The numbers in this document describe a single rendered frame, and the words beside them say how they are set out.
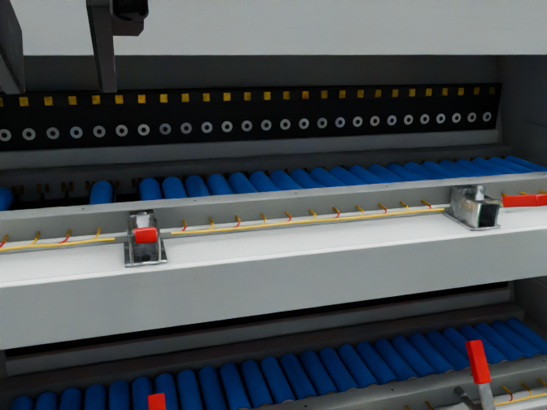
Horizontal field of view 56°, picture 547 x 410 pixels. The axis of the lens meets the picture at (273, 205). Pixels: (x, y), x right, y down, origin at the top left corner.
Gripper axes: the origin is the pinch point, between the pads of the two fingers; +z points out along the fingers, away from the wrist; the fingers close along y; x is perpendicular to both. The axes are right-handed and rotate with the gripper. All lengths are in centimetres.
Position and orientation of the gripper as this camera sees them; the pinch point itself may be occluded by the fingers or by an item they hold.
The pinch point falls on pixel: (50, 22)
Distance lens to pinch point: 22.7
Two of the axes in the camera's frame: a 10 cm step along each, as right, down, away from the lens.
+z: -2.5, 2.0, 9.5
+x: 1.3, 9.8, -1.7
